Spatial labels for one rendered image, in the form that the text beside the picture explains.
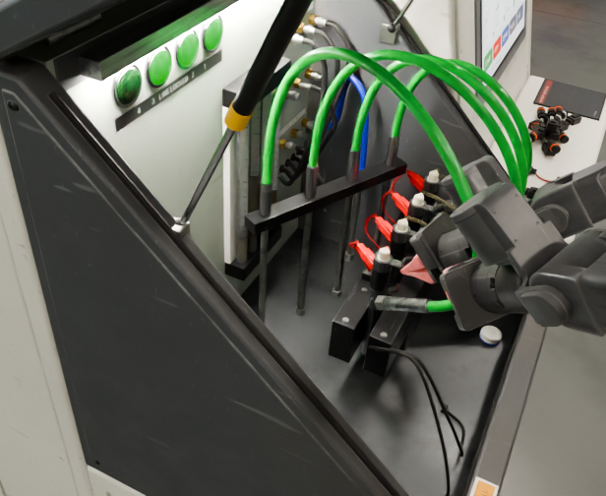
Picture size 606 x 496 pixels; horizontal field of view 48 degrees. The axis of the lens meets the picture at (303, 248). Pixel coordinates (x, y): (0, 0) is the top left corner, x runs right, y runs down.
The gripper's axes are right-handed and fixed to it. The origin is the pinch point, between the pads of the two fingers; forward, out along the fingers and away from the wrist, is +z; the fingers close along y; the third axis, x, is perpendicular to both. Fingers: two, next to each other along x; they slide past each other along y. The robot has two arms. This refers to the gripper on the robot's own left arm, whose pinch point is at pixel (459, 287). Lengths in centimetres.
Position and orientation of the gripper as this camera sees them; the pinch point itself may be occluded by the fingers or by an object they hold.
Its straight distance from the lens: 82.9
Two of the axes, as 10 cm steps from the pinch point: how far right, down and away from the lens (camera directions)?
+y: -9.1, 3.6, -2.0
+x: 3.6, 9.3, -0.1
